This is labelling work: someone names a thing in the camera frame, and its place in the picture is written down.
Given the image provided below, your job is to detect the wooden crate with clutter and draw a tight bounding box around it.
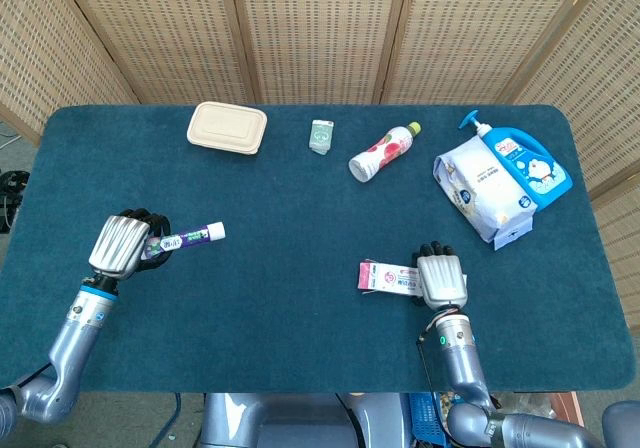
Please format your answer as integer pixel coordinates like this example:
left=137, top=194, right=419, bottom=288
left=439, top=390, right=585, bottom=427

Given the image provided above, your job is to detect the white pink toothpaste box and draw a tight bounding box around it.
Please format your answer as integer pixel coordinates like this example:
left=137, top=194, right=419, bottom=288
left=357, top=258, right=469, bottom=298

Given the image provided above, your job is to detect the teal table cloth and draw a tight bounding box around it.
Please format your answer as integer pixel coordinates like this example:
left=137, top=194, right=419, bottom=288
left=0, top=104, right=637, bottom=395

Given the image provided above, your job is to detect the blue plastic basket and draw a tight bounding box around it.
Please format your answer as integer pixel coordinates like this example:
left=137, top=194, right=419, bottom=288
left=408, top=392, right=451, bottom=445

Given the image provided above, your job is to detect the woven bamboo folding screen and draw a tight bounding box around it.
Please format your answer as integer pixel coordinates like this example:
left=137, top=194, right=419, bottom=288
left=0, top=0, right=640, bottom=332

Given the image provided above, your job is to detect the grey robot torso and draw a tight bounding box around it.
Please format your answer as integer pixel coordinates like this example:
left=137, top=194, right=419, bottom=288
left=199, top=392, right=416, bottom=448

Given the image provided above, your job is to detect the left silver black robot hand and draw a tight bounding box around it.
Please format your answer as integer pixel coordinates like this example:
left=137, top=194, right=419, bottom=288
left=88, top=208, right=172, bottom=279

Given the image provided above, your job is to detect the blue pump detergent bottle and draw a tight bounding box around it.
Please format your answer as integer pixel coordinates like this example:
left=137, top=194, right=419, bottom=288
left=458, top=109, right=574, bottom=212

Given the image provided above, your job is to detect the black cable under table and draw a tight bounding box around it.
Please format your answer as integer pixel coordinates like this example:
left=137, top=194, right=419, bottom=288
left=148, top=392, right=182, bottom=448

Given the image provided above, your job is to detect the black floor equipment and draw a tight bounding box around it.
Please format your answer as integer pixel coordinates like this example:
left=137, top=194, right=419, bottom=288
left=0, top=169, right=31, bottom=234

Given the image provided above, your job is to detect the beige lidded food container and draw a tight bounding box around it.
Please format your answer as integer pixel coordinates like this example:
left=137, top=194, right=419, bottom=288
left=186, top=100, right=268, bottom=156

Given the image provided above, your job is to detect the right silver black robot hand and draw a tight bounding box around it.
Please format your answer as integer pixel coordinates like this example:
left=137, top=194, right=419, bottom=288
left=410, top=240, right=469, bottom=310

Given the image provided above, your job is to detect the small green tissue packet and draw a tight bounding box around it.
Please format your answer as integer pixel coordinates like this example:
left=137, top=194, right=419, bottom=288
left=308, top=118, right=334, bottom=156

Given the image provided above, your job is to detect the white paper towel pack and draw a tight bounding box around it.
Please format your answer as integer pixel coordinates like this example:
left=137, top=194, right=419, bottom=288
left=432, top=134, right=539, bottom=252

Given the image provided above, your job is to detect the plastic bottle with peach label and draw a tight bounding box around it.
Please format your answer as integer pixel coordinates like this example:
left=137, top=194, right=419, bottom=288
left=348, top=121, right=422, bottom=183

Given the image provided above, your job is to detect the purple white toothpaste tube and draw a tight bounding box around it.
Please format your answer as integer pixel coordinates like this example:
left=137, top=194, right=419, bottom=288
left=143, top=221, right=226, bottom=261

